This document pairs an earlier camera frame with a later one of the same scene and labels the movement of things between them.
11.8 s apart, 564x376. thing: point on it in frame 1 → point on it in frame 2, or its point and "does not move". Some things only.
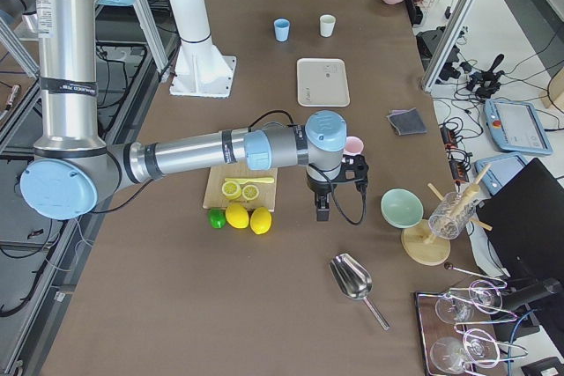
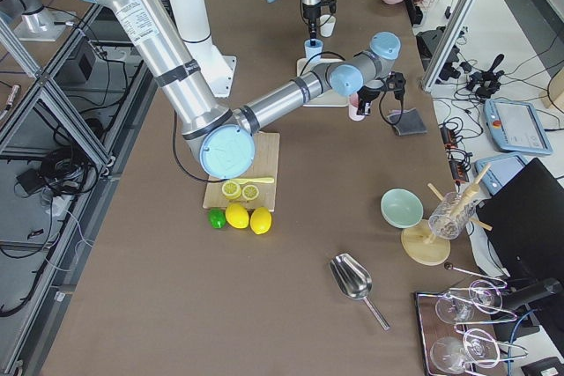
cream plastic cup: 327,24 does not move
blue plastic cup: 281,27 → 311,51
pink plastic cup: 353,146 → 353,106
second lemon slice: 250,192 does not move
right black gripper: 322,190 → 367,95
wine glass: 484,296 does not move
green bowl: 401,208 does not move
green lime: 218,217 does not move
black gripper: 354,167 → 396,82
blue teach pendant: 517,127 does not move
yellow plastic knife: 245,180 does not move
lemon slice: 231,189 does not move
